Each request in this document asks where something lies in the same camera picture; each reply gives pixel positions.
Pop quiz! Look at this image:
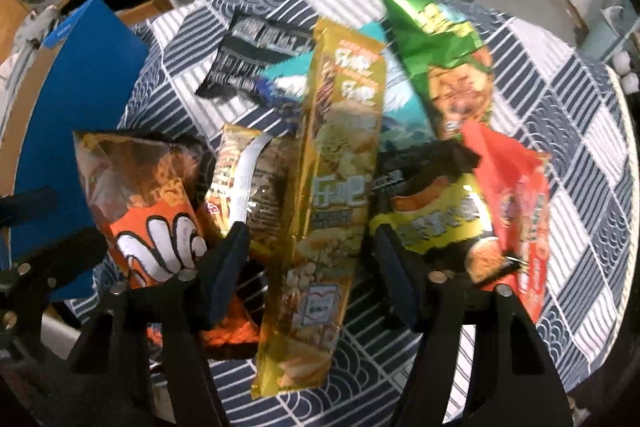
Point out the orange snack bag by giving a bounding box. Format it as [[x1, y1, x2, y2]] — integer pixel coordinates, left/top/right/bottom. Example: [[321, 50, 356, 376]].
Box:
[[74, 131, 262, 348]]

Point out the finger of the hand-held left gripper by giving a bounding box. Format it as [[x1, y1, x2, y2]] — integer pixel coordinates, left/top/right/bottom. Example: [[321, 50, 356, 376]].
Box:
[[20, 228, 108, 280], [0, 189, 58, 229]]

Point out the blue-edged cardboard box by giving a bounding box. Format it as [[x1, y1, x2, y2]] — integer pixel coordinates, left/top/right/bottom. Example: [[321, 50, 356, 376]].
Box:
[[9, 0, 151, 304]]

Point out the brown gold snack packet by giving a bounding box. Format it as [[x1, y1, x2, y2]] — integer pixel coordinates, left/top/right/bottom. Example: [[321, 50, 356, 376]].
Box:
[[204, 123, 303, 260]]

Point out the yellow and black snack packet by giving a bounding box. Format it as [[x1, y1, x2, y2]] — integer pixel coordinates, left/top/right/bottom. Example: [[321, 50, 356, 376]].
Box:
[[369, 141, 522, 290]]

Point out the black snack packet white print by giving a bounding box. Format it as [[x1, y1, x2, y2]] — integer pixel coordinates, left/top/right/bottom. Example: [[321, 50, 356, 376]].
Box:
[[195, 13, 322, 108]]

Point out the teal snack packet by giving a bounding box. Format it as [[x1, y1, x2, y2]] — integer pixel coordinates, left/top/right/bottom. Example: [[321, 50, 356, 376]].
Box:
[[260, 22, 436, 158]]

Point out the long yellow snack packet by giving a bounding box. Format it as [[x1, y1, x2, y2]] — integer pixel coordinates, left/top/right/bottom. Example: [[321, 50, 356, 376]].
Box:
[[250, 18, 389, 402]]

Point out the red snack packet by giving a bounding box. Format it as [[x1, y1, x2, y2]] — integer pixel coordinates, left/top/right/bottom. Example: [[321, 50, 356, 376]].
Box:
[[460, 121, 552, 324]]

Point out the navy and white patterned tablecloth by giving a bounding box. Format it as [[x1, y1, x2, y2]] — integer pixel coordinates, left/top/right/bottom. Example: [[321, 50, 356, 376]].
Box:
[[65, 0, 632, 427]]

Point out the green snack packet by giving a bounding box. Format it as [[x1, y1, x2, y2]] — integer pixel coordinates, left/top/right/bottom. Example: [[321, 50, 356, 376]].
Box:
[[374, 0, 497, 142]]

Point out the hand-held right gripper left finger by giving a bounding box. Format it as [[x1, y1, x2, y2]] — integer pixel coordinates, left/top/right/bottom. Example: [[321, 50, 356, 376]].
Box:
[[67, 222, 251, 427]]

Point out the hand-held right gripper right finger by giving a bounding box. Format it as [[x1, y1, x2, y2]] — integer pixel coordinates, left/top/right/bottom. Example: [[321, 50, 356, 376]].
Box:
[[372, 226, 576, 427]]

